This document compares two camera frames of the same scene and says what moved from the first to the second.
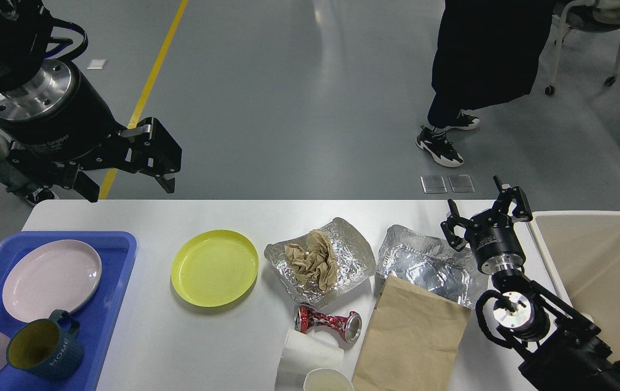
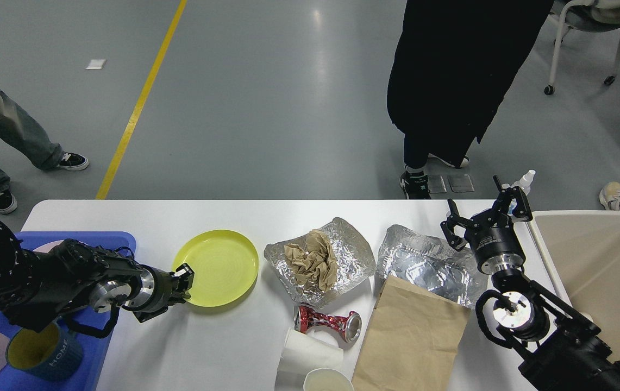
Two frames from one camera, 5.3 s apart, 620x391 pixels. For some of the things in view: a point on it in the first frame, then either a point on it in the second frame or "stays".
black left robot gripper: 55,115 → 147,295
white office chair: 596,16 stays
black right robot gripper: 495,242 stays
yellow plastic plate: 214,269 stays
